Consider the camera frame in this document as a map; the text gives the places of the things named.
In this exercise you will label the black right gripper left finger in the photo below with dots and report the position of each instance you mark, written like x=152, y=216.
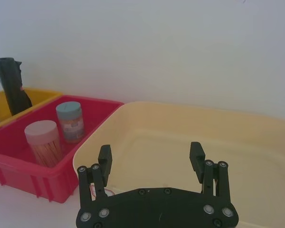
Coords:
x=105, y=161

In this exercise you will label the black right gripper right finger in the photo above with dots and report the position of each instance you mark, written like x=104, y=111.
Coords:
x=196, y=156

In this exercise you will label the cream plastic bin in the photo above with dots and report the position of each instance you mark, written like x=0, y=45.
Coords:
x=171, y=133

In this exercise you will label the clear jar with blue-grey lid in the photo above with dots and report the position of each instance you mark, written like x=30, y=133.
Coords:
x=70, y=121

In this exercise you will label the clear jar with pink lid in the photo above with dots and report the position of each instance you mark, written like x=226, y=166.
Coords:
x=44, y=140

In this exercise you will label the red plastic bin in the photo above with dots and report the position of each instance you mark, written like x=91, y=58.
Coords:
x=19, y=166

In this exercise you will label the yellow plastic bin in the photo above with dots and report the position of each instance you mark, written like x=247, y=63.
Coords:
x=41, y=94

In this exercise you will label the black plastic bag roll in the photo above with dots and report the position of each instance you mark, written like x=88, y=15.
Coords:
x=13, y=90

